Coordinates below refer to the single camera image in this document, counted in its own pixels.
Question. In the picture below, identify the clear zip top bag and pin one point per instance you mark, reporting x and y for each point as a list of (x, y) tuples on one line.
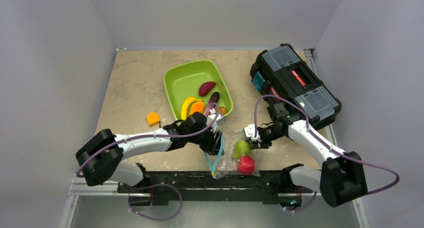
[(224, 164)]

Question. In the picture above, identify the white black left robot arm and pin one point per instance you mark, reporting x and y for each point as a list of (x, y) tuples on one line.
[(103, 157)]

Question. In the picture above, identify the green plastic tray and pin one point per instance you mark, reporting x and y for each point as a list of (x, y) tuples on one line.
[(184, 81)]

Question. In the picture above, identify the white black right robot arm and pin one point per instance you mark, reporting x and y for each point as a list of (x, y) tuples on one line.
[(340, 178)]

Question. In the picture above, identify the red fake apple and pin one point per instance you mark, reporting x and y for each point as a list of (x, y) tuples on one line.
[(246, 165)]

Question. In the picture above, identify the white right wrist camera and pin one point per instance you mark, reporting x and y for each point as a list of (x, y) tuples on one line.
[(251, 133)]

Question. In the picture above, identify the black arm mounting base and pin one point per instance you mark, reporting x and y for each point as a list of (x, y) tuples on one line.
[(271, 187)]

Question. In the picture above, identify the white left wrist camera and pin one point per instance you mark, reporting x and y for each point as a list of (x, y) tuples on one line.
[(219, 119)]

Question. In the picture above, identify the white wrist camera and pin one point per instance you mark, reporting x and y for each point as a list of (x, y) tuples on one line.
[(219, 119), (251, 133)]

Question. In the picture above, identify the black plastic toolbox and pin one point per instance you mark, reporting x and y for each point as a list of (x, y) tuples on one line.
[(286, 80)]

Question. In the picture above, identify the yellow fake banana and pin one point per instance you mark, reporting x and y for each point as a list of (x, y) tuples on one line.
[(186, 105)]

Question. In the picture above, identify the purple fake eggplant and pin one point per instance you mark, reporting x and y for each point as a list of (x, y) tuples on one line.
[(214, 99)]

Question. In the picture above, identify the green fake pear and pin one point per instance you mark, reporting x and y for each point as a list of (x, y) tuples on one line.
[(241, 148)]

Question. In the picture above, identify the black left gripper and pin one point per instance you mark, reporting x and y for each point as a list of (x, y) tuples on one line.
[(213, 146)]

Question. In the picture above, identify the brown fake kiwi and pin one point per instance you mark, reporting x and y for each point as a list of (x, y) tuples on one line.
[(222, 110)]

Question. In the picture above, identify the orange fake fruit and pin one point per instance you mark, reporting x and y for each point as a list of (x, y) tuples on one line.
[(198, 106)]

